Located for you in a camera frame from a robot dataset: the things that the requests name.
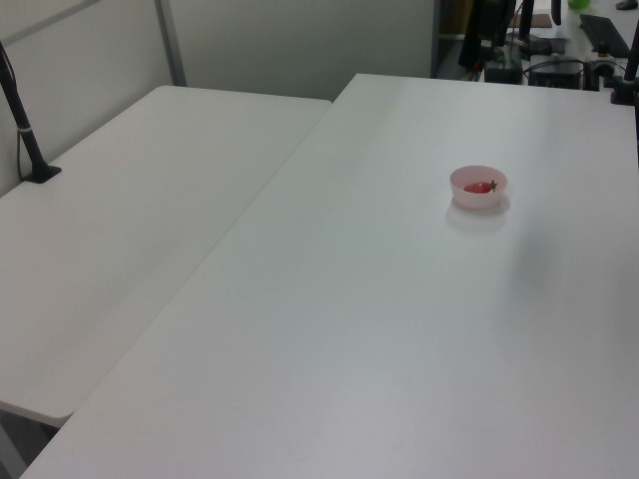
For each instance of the red strawberry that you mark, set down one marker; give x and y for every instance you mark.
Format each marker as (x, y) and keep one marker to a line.
(478, 187)

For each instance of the pink plastic bowl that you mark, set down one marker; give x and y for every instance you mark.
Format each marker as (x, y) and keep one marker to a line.
(476, 198)

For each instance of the white side table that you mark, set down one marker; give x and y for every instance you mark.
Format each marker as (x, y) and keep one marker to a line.
(125, 224)

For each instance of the black hanging equipment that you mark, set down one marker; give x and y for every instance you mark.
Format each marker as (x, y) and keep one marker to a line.
(481, 35)

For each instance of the black electronics box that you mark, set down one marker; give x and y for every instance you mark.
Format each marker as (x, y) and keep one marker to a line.
(555, 75)

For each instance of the black monitor stand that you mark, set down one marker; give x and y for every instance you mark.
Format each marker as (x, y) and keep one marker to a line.
(526, 22)

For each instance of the black clamp stand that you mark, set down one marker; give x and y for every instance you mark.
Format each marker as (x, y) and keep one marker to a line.
(627, 85)

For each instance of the green round object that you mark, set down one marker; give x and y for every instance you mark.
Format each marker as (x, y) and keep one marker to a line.
(580, 3)

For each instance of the grey metal partition post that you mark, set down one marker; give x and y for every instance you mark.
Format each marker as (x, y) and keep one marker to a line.
(172, 45)

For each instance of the black camera stand pole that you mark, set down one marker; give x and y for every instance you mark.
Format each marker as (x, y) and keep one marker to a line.
(22, 125)

